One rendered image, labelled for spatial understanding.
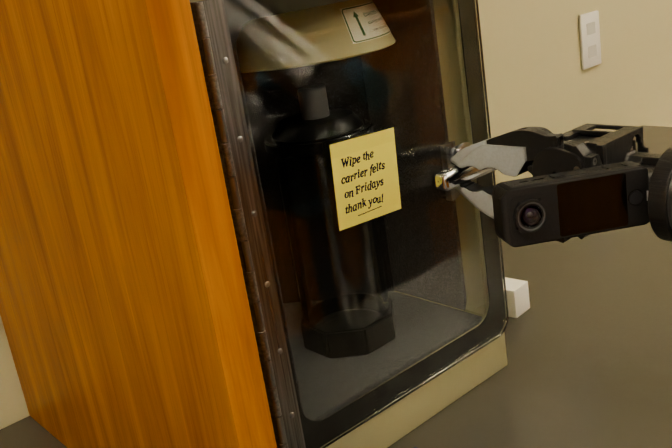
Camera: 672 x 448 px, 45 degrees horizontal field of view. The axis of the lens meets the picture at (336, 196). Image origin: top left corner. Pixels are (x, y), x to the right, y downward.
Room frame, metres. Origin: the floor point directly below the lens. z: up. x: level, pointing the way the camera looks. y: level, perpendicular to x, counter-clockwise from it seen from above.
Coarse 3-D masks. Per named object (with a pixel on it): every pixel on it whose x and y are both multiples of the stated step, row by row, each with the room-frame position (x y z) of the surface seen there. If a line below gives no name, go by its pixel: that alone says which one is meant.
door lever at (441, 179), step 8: (464, 144) 0.76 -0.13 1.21; (456, 152) 0.75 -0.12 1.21; (456, 168) 0.69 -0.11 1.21; (464, 168) 0.69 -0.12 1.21; (472, 168) 0.69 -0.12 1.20; (488, 168) 0.71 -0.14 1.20; (440, 176) 0.68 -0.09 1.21; (448, 176) 0.67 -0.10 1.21; (456, 176) 0.68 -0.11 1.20; (464, 176) 0.69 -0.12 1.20; (472, 176) 0.69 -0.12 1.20; (480, 176) 0.70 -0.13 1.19; (440, 184) 0.68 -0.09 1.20; (448, 184) 0.67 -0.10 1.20; (456, 184) 0.68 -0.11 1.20
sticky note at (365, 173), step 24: (336, 144) 0.66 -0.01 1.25; (360, 144) 0.68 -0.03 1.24; (384, 144) 0.70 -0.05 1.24; (336, 168) 0.66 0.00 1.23; (360, 168) 0.68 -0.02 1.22; (384, 168) 0.70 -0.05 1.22; (336, 192) 0.66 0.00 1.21; (360, 192) 0.68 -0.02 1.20; (384, 192) 0.69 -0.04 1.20; (360, 216) 0.67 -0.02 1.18
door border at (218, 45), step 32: (224, 32) 0.61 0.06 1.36; (224, 64) 0.60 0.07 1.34; (224, 96) 0.60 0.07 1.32; (224, 128) 0.59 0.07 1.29; (256, 192) 0.61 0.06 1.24; (256, 224) 0.61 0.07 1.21; (256, 256) 0.60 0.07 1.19; (256, 320) 0.59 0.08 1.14; (288, 384) 0.61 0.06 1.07; (288, 416) 0.60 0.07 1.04
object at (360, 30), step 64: (256, 0) 0.63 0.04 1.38; (320, 0) 0.67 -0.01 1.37; (384, 0) 0.71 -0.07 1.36; (448, 0) 0.76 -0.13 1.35; (256, 64) 0.62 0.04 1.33; (320, 64) 0.66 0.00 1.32; (384, 64) 0.71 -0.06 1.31; (448, 64) 0.76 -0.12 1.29; (256, 128) 0.62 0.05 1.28; (320, 128) 0.66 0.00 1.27; (384, 128) 0.70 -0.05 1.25; (448, 128) 0.75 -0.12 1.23; (320, 192) 0.65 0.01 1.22; (448, 192) 0.74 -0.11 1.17; (320, 256) 0.64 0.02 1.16; (384, 256) 0.69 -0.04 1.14; (448, 256) 0.74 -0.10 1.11; (320, 320) 0.64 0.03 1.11; (384, 320) 0.68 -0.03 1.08; (448, 320) 0.73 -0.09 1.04; (320, 384) 0.63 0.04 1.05; (384, 384) 0.67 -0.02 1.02
